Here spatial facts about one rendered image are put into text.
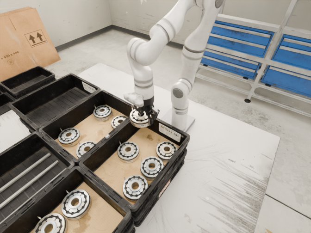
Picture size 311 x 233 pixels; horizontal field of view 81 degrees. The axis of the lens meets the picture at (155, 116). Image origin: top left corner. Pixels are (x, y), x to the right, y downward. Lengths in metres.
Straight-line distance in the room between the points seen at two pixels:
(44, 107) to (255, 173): 1.26
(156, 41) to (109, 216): 0.64
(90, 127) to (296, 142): 2.11
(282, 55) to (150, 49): 1.96
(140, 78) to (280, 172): 1.76
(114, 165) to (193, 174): 0.41
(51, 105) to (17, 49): 2.33
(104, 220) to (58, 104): 0.77
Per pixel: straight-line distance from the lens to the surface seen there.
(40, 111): 1.29
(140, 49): 0.58
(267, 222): 1.85
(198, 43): 0.79
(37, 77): 2.37
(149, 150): 0.90
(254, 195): 1.05
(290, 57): 2.41
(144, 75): 0.63
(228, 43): 2.47
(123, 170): 0.86
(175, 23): 0.65
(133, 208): 0.68
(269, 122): 2.54
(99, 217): 0.80
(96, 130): 1.03
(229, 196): 1.00
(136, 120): 0.80
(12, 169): 1.07
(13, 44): 3.54
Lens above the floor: 1.58
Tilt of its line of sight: 45 degrees down
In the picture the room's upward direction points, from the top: straight up
